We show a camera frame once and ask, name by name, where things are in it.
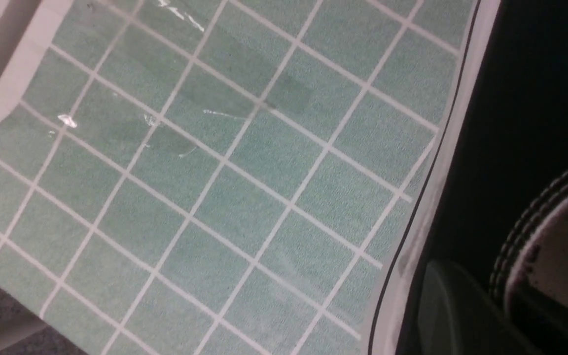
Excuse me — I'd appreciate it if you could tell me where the black canvas sneaker white sole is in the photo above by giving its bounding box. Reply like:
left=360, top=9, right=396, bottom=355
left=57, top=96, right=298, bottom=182
left=489, top=154, right=568, bottom=326

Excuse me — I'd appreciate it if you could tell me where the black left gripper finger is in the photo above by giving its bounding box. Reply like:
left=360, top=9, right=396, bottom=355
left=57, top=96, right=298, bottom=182
left=417, top=260, right=541, bottom=355

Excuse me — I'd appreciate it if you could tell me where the green checkered floor mat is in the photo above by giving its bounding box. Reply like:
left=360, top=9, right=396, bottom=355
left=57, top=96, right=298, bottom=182
left=0, top=0, right=475, bottom=355

